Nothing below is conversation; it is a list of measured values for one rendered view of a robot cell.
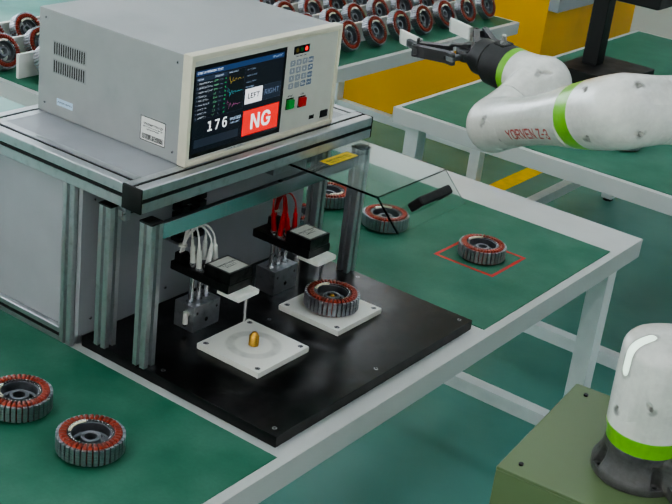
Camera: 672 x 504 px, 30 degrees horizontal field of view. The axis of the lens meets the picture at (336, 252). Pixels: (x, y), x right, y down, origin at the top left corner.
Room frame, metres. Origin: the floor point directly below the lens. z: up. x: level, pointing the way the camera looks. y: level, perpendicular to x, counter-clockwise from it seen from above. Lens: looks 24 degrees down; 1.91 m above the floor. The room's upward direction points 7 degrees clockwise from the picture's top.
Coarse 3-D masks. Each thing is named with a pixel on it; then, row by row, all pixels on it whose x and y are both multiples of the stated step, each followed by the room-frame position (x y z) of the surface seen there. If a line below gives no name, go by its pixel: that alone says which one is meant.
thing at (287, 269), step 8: (264, 264) 2.34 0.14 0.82; (280, 264) 2.35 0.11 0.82; (288, 264) 2.36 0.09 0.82; (296, 264) 2.37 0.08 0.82; (256, 272) 2.34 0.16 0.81; (264, 272) 2.33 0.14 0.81; (272, 272) 2.31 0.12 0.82; (280, 272) 2.33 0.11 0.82; (288, 272) 2.35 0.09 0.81; (296, 272) 2.37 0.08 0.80; (256, 280) 2.34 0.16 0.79; (264, 280) 2.32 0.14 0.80; (272, 280) 2.31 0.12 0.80; (280, 280) 2.33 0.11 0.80; (288, 280) 2.35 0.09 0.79; (264, 288) 2.32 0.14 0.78; (272, 288) 2.31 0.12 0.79; (280, 288) 2.33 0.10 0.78; (288, 288) 2.35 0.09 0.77
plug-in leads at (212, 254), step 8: (192, 232) 2.14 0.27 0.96; (208, 232) 2.14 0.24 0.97; (184, 240) 2.15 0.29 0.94; (192, 240) 2.14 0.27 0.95; (184, 248) 2.16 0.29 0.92; (192, 248) 2.14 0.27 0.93; (200, 248) 2.12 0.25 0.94; (216, 248) 2.16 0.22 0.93; (176, 256) 2.15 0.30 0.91; (184, 256) 2.15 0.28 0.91; (192, 256) 2.14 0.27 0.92; (200, 256) 2.12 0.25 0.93; (208, 256) 2.14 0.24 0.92; (216, 256) 2.16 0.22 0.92; (200, 264) 2.12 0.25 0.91
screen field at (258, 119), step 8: (272, 104) 2.27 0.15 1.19; (248, 112) 2.21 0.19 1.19; (256, 112) 2.23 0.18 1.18; (264, 112) 2.25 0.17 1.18; (272, 112) 2.27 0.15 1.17; (248, 120) 2.22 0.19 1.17; (256, 120) 2.24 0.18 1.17; (264, 120) 2.26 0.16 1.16; (272, 120) 2.28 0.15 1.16; (248, 128) 2.22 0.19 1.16; (256, 128) 2.24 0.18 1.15; (264, 128) 2.26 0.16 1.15
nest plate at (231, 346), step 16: (224, 336) 2.09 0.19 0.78; (240, 336) 2.10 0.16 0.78; (272, 336) 2.12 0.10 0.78; (208, 352) 2.04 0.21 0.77; (224, 352) 2.03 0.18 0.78; (240, 352) 2.04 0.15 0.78; (256, 352) 2.05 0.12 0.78; (272, 352) 2.05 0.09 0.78; (288, 352) 2.06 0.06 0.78; (304, 352) 2.08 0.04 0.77; (240, 368) 1.99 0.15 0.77; (256, 368) 1.99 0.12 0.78; (272, 368) 2.00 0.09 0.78
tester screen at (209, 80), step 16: (240, 64) 2.18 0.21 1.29; (256, 64) 2.22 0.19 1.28; (272, 64) 2.26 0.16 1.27; (208, 80) 2.12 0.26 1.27; (224, 80) 2.15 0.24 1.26; (240, 80) 2.19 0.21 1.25; (256, 80) 2.23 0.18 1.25; (272, 80) 2.27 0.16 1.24; (208, 96) 2.12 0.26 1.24; (224, 96) 2.15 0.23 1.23; (240, 96) 2.19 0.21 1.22; (208, 112) 2.12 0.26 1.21; (224, 112) 2.16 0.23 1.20; (240, 112) 2.19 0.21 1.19; (192, 128) 2.09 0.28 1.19; (224, 128) 2.16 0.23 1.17; (240, 128) 2.20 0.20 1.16; (272, 128) 2.28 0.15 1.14; (192, 144) 2.09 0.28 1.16; (224, 144) 2.16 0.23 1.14
